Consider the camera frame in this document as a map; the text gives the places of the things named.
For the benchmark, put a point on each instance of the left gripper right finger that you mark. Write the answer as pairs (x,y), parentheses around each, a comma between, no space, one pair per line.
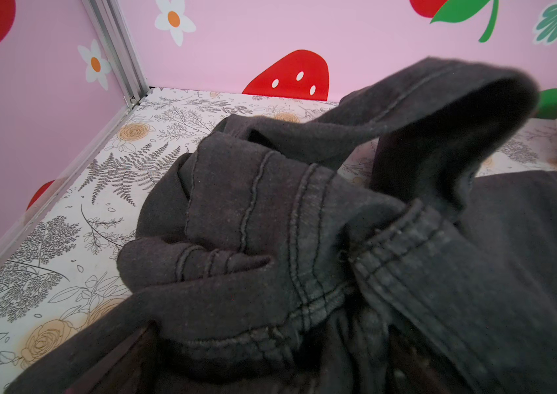
(416,370)

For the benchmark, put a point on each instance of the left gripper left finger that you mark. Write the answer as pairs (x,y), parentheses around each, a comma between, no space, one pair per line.
(131,367)

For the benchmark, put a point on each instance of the dark grey cloth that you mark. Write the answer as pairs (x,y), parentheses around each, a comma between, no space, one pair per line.
(278,256)

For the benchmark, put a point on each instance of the left corner aluminium post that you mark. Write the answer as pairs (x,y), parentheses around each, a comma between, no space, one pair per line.
(112,30)

